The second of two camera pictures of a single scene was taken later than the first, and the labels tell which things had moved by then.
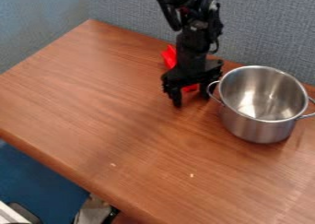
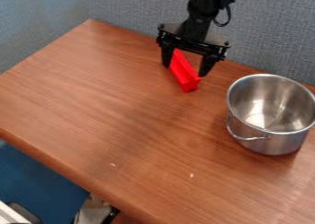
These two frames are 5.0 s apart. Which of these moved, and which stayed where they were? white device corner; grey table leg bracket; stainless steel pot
Moved: stainless steel pot
Stayed: white device corner; grey table leg bracket
